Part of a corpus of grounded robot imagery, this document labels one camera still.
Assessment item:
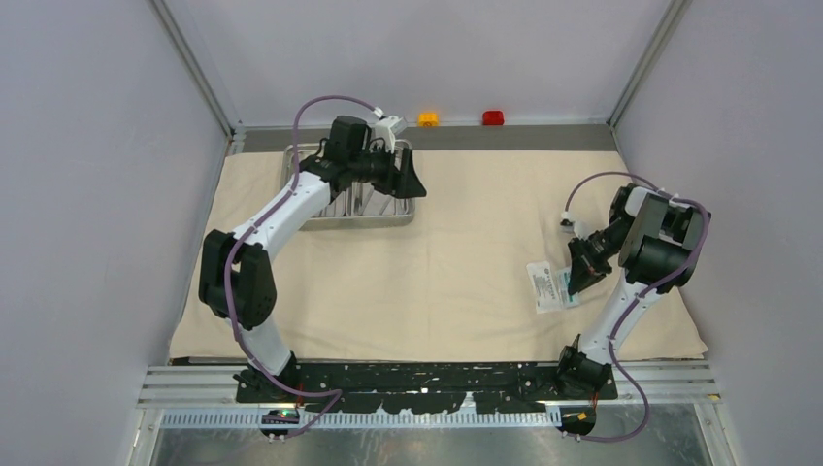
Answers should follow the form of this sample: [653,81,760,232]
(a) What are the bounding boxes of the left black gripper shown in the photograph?
[349,141,426,199]

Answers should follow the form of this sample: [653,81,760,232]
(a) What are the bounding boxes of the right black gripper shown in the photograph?
[569,216,634,295]

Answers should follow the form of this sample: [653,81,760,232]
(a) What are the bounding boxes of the green white packet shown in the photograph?
[557,267,580,309]

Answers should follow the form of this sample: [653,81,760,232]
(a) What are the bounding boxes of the white sterile pouch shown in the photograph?
[526,261,564,314]

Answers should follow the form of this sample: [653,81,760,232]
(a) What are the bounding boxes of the wire mesh steel basket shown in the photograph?
[301,183,416,231]

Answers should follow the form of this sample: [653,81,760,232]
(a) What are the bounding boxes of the beige cloth wrap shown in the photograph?
[169,149,709,363]

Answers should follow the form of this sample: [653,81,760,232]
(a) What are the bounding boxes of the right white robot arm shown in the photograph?
[553,183,712,400]

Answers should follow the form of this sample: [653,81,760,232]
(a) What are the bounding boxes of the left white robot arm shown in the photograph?
[198,116,427,402]

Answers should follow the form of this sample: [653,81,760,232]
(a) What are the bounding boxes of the steel tweezers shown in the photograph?
[354,184,406,216]

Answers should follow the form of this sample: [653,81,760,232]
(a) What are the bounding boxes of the yellow button block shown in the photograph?
[416,112,440,127]

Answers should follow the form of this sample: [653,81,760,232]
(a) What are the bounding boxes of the right steel tray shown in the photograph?
[345,141,413,217]

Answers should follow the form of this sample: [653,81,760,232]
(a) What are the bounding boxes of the steel tray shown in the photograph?
[281,145,351,217]
[345,141,413,217]

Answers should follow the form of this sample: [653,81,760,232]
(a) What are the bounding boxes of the left steel tray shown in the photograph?
[281,145,351,217]

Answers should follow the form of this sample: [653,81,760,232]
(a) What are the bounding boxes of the red button block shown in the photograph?
[481,110,506,126]

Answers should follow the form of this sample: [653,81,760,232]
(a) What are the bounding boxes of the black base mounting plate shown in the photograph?
[233,362,618,415]

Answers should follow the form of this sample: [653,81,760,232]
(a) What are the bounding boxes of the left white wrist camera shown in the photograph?
[372,107,408,153]

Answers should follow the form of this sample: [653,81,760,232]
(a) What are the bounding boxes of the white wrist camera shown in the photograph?
[372,107,408,153]
[560,213,594,239]

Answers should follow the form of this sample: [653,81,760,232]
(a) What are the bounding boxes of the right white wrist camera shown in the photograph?
[560,213,594,239]

